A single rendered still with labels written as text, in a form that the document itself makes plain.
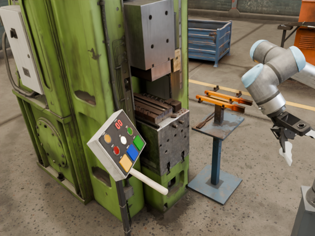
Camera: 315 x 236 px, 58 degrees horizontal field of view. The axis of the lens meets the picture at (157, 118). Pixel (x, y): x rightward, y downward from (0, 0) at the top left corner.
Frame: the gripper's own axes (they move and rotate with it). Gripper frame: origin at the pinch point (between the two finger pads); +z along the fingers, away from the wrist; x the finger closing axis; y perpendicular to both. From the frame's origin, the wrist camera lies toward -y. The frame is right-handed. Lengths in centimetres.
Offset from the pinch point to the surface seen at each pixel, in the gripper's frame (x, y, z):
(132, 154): 55, 73, -29
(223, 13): -401, 793, -162
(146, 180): 59, 105, -5
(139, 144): 49, 81, -30
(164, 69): 5, 101, -62
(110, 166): 69, 62, -31
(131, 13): 8, 76, -99
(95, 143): 68, 57, -46
